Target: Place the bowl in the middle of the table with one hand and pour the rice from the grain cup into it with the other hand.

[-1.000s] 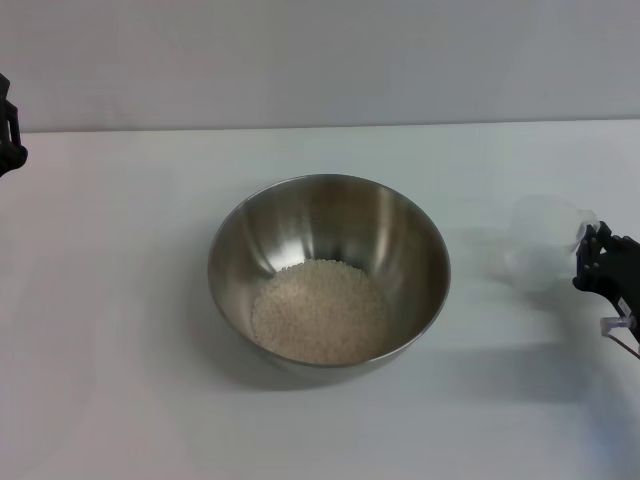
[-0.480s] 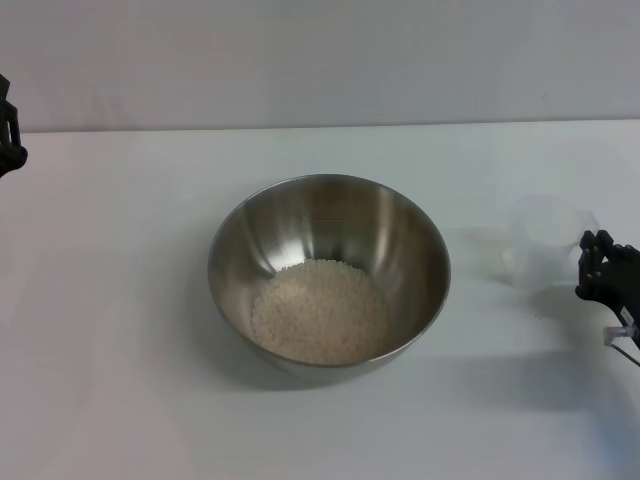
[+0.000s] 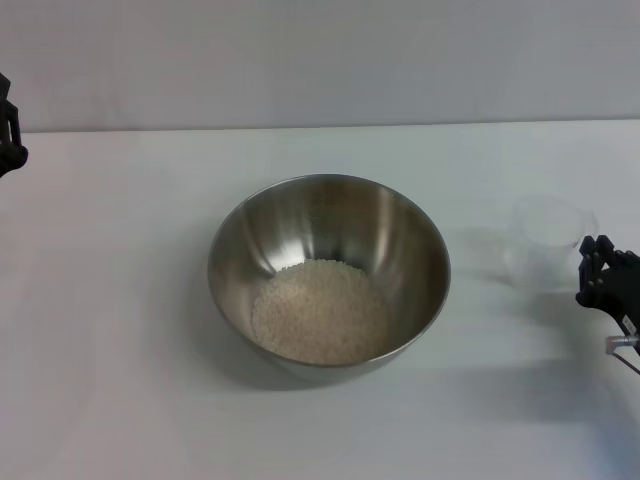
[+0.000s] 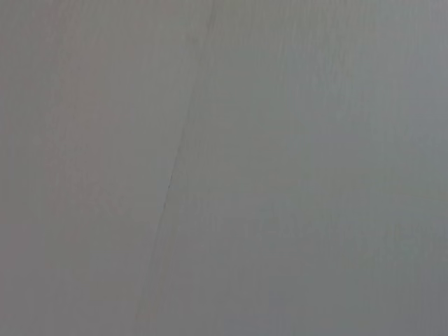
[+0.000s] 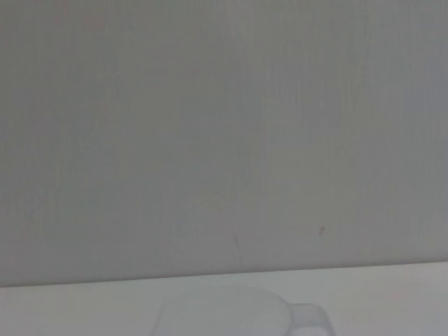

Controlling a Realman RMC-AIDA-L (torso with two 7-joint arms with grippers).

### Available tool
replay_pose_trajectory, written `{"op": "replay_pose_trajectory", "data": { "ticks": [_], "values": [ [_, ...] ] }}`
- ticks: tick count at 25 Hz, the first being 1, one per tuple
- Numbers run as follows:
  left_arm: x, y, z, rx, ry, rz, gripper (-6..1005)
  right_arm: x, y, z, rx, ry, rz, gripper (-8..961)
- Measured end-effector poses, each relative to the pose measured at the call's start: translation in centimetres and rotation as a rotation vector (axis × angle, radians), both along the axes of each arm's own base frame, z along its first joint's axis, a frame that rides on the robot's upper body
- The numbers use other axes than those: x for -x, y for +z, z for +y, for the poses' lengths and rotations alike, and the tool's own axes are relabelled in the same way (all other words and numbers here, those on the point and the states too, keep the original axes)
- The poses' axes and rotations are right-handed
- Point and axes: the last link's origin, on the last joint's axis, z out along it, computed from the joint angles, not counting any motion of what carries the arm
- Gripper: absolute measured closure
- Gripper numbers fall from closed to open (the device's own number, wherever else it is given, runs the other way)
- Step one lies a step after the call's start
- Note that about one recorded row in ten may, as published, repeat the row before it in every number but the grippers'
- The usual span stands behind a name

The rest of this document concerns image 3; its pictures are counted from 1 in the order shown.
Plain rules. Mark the white uncooked rice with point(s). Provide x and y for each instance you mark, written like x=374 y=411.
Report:
x=320 y=315

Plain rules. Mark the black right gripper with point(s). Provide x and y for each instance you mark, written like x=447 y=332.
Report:
x=620 y=295

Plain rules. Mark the clear plastic measuring cup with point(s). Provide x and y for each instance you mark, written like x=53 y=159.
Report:
x=545 y=250

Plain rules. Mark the stainless steel mixing bowl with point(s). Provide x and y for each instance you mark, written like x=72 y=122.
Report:
x=330 y=225

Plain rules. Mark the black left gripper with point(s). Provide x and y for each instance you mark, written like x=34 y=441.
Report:
x=12 y=157

